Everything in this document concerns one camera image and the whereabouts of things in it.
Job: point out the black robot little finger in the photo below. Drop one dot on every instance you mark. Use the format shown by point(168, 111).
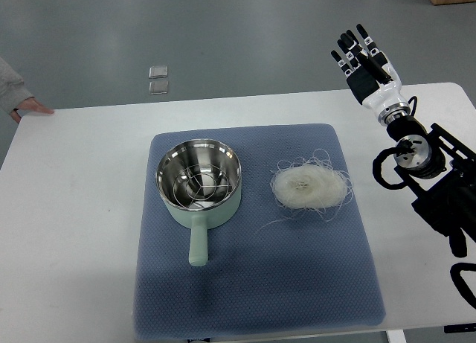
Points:
point(342, 64)

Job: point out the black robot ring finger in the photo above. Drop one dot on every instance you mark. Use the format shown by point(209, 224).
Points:
point(349, 55)

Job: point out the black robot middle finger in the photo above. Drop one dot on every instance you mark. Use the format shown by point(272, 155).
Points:
point(354, 46)

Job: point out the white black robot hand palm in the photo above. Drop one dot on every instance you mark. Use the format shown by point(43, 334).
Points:
point(384, 100)

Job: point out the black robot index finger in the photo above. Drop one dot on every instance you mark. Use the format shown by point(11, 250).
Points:
point(368, 41)

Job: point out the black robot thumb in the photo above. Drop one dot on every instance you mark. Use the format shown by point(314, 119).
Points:
point(373, 62)

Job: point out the white vermicelli bundle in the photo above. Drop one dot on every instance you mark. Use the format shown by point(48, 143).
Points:
point(309, 185)

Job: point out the grey sleeve forearm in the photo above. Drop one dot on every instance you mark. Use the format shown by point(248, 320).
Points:
point(13, 89)

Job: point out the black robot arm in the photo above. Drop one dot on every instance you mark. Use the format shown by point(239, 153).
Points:
point(438, 168)

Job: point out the mint green steel pot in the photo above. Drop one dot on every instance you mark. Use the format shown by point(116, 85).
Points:
point(200, 151)

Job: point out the person's bare hand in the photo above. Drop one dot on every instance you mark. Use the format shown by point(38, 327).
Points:
point(30, 104)

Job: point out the blue textured mat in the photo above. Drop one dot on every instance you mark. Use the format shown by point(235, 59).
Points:
point(269, 270)

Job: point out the upper metal floor plate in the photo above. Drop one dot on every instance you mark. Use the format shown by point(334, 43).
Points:
point(158, 71)

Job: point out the white table leg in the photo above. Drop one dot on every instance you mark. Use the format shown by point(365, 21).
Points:
point(396, 336)

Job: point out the wire steaming rack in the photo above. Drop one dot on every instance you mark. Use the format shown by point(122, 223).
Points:
point(199, 187)

